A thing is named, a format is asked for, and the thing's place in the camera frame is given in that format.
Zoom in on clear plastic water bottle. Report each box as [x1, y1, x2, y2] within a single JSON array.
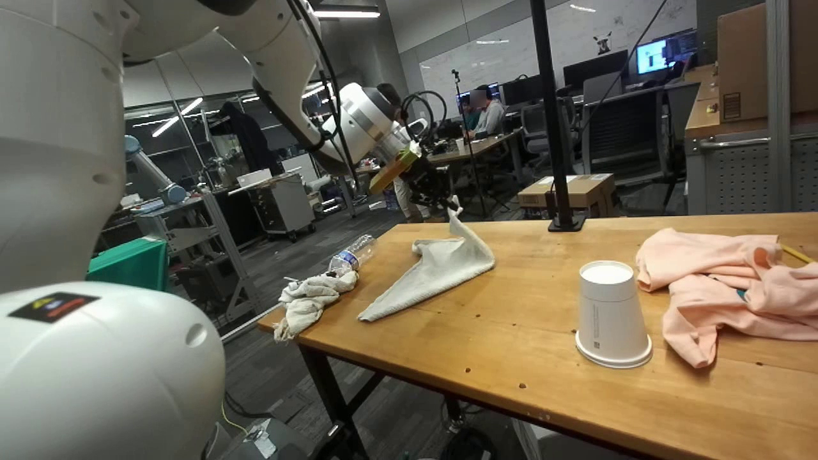
[[327, 234, 375, 272]]

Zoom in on cardboard box on floor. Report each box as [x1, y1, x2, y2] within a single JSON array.
[[515, 170, 618, 212]]

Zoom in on white towel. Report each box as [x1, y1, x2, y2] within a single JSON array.
[[357, 210, 496, 322]]

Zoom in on seated person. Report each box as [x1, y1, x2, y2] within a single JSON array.
[[466, 85, 506, 138]]

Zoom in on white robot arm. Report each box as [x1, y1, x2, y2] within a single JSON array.
[[0, 0, 419, 460]]

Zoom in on black vertical pole stand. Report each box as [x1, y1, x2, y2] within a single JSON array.
[[528, 0, 583, 231]]

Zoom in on white paper cup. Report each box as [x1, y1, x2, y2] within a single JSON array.
[[573, 261, 653, 368]]

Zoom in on peach pink cloth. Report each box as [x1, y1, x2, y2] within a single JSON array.
[[637, 226, 818, 368]]

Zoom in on crumpled white rag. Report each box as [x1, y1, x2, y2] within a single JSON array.
[[273, 270, 357, 341]]

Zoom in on green box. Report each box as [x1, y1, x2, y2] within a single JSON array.
[[87, 234, 168, 292]]

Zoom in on large cardboard box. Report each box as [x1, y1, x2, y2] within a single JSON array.
[[717, 0, 818, 123]]

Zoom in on computer monitor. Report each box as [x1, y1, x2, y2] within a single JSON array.
[[633, 35, 692, 77]]

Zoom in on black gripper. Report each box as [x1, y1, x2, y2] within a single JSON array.
[[402, 159, 460, 212]]

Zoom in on wrist camera wooden mount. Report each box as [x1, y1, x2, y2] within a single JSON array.
[[368, 154, 419, 194]]

